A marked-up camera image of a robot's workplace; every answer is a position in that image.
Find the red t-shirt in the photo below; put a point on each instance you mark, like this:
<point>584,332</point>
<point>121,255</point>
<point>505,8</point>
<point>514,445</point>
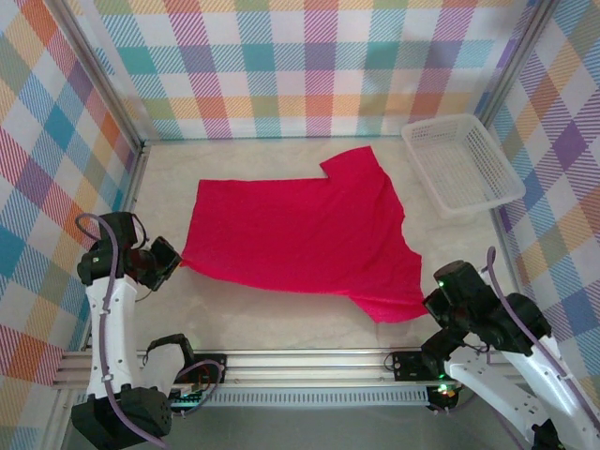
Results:
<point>300,234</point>

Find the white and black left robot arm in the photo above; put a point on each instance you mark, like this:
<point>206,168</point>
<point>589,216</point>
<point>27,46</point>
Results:
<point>103,337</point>

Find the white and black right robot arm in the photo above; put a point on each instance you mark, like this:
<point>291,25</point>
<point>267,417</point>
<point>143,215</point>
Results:
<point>544,389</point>

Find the controller board with green light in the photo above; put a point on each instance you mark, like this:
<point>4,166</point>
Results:
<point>443,396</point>
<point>192,400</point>

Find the white perforated plastic basket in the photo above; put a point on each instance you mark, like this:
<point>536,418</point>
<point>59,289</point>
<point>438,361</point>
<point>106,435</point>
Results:
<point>464,159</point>

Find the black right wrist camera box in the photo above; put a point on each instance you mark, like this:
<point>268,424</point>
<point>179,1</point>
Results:
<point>437,304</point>

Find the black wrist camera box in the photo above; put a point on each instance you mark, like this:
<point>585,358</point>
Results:
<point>165,259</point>
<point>437,304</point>

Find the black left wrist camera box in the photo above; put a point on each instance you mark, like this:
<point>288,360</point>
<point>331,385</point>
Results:
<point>165,259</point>

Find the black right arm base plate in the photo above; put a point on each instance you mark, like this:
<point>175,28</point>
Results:
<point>408,365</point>

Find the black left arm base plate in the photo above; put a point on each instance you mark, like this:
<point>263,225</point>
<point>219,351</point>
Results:
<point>213,370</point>

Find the aluminium frame post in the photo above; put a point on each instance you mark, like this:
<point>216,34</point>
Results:
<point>515,61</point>
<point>98,70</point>

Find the aluminium mounting rail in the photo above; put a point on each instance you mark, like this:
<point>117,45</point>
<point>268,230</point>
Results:
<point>304,365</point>

